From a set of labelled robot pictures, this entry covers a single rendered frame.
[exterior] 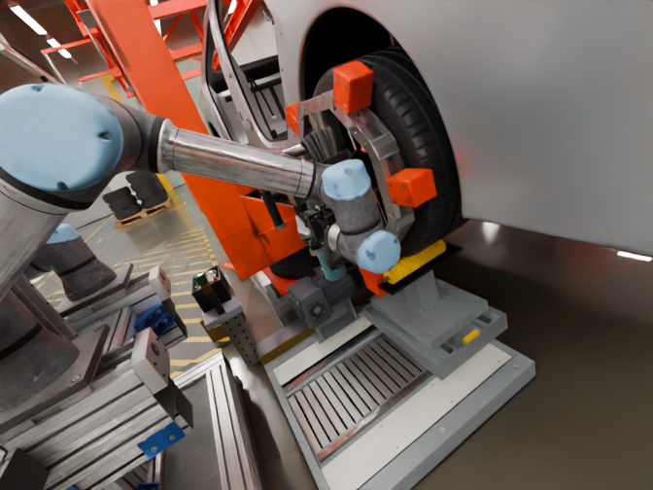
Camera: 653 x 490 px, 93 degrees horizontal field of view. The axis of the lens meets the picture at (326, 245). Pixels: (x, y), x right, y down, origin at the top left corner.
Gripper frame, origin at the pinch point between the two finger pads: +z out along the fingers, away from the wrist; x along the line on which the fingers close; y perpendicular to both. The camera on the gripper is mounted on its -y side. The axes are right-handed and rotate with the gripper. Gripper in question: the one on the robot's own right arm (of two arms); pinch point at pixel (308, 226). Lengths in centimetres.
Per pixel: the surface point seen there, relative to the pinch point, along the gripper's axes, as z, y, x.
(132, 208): 858, -53, 159
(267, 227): 62, -14, 0
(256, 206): 62, -3, 0
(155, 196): 854, -48, 97
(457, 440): -23, -79, -12
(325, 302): 39, -50, -6
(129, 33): 60, 68, 15
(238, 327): 73, -58, 33
